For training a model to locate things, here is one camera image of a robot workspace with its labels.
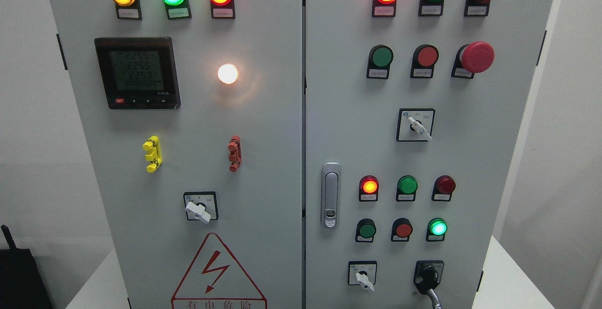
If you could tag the red push button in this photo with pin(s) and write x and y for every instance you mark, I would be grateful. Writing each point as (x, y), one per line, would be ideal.
(423, 62)
(401, 230)

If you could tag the green push button upper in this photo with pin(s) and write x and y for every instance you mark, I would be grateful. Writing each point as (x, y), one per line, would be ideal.
(380, 58)

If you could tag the white selector switch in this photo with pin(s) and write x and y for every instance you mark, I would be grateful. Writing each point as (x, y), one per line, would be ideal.
(362, 274)
(415, 124)

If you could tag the right grey cabinet door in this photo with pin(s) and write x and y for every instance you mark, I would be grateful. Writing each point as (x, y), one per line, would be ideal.
(352, 120)

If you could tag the green push button lower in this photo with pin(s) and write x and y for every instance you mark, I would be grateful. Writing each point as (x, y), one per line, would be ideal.
(365, 231)

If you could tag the yellow indicator light top left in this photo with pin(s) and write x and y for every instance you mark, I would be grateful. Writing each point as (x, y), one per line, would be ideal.
(128, 9)

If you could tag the yellow terminal connector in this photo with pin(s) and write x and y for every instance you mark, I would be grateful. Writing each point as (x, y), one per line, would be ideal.
(153, 153)

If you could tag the black digital power meter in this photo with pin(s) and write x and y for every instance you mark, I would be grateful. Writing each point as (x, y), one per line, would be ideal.
(138, 72)

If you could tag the red high voltage warning sticker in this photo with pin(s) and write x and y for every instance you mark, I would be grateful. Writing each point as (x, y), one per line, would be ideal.
(216, 280)

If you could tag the green indicator lower middle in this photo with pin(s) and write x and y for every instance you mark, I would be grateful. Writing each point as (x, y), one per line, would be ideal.
(406, 189)

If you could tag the red emergency stop button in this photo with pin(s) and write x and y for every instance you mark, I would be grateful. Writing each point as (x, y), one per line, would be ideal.
(474, 58)

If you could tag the left grey cabinet door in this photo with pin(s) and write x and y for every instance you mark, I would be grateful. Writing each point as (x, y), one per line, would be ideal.
(260, 205)

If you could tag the white glowing indicator light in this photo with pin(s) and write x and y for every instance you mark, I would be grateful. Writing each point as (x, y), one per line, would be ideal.
(228, 73)

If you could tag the green indicator bottom right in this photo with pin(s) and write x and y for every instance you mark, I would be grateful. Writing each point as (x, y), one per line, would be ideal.
(436, 230)

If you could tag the red terminal connector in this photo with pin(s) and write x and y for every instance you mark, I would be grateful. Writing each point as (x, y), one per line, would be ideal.
(235, 155)

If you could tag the red push button lower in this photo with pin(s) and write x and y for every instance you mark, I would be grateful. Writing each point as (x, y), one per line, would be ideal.
(401, 230)

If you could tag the green push button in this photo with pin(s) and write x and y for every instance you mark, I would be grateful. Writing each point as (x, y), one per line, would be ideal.
(380, 58)
(365, 231)

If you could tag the black rotary knob switch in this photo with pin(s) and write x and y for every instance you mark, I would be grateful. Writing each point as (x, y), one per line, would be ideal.
(427, 275)

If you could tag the black device with antenna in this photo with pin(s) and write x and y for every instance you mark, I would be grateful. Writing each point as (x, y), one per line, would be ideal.
(21, 286)

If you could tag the white selector switch left door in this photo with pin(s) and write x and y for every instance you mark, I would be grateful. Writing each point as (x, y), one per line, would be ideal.
(201, 206)

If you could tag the white selector switch upper right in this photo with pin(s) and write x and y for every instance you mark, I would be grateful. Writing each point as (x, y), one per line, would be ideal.
(415, 124)

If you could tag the grey cabinet door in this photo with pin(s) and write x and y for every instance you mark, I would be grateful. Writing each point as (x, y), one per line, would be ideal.
(352, 120)
(260, 205)

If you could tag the lit red indicator lower left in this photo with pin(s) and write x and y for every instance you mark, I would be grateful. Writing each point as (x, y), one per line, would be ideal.
(368, 189)

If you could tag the white selector switch bottom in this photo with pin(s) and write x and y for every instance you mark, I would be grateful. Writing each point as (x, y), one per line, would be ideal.
(362, 274)

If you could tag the red push button upper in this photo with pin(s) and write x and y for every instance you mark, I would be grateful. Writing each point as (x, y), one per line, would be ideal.
(423, 62)

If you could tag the silver door lock handle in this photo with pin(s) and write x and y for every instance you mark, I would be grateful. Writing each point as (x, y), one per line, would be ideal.
(331, 183)

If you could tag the red indicator lower right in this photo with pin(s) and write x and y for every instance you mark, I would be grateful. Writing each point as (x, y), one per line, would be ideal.
(443, 189)

